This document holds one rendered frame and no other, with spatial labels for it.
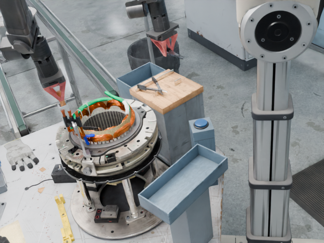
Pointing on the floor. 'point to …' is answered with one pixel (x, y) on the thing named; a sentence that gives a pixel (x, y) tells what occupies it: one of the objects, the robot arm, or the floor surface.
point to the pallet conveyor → (16, 117)
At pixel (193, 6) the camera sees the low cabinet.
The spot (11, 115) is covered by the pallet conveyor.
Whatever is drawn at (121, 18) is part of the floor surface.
